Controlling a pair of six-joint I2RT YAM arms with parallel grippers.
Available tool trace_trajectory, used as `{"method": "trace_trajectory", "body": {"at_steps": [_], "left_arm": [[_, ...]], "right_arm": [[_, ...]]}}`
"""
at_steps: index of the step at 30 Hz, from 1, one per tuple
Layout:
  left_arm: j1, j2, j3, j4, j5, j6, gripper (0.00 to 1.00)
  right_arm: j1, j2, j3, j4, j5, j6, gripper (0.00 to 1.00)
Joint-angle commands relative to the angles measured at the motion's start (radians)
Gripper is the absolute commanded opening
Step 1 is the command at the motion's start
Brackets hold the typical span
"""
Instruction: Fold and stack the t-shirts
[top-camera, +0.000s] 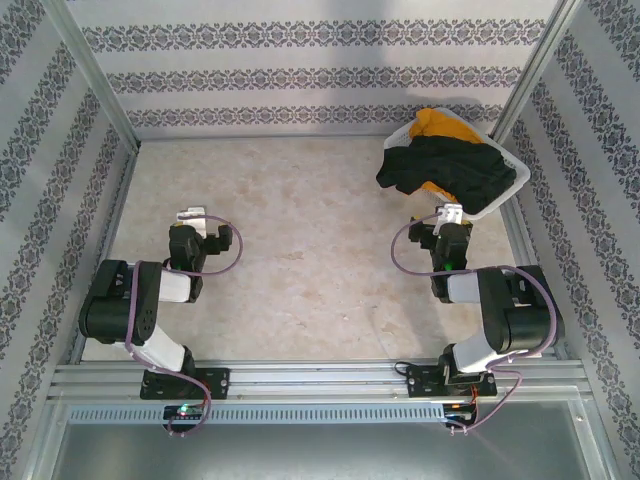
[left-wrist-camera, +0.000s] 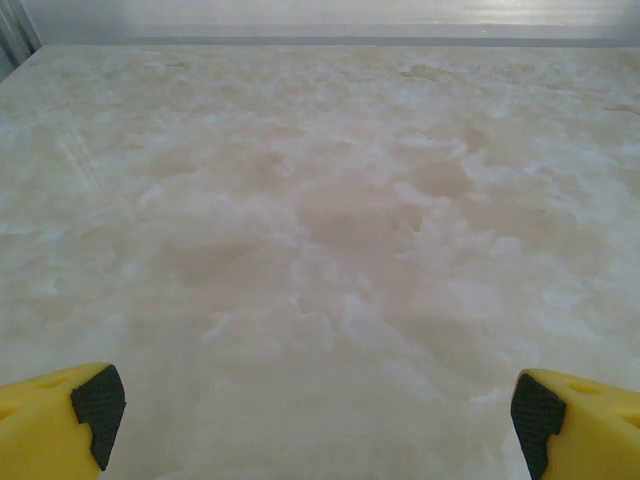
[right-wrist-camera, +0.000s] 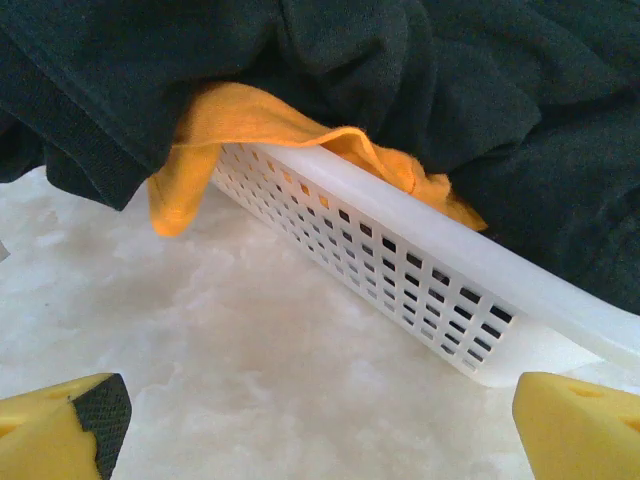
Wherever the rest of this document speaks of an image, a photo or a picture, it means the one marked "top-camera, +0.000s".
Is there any left small controller board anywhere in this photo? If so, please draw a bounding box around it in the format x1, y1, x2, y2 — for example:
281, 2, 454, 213
163, 404, 207, 421

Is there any slotted grey cable duct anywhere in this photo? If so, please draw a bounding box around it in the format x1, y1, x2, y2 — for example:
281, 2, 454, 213
67, 403, 446, 424

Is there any aluminium mounting rail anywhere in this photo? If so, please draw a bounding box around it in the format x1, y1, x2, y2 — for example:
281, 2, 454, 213
47, 358, 586, 402

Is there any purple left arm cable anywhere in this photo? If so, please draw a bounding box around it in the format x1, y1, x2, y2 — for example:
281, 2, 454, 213
124, 214, 245, 439

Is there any white plastic laundry basket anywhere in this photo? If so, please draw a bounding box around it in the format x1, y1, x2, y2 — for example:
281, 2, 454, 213
382, 106, 531, 224

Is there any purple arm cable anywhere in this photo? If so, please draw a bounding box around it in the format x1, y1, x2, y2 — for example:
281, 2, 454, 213
124, 214, 245, 439
390, 211, 558, 434

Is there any black t-shirt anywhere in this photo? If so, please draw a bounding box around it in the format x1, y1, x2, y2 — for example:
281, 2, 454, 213
375, 135, 518, 215

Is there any small controller board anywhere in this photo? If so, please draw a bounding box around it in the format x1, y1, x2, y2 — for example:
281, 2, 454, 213
442, 402, 479, 427
163, 404, 207, 421

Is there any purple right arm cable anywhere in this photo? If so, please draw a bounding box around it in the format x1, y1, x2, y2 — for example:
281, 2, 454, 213
390, 211, 558, 434

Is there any right small controller board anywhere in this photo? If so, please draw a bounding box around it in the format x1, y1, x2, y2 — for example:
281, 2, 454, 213
442, 402, 479, 427

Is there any aluminium frame post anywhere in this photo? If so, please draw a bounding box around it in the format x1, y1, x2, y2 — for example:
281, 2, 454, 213
491, 0, 585, 142
42, 0, 142, 152

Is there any orange t-shirt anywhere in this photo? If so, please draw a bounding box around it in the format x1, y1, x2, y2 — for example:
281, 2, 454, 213
408, 108, 485, 204

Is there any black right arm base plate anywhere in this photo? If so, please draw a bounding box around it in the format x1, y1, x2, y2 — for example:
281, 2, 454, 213
405, 361, 498, 400

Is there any grey metal panel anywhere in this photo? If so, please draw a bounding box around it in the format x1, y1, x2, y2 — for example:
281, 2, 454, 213
49, 422, 610, 480

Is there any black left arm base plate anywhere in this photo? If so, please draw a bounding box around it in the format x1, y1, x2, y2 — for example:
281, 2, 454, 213
139, 367, 232, 401

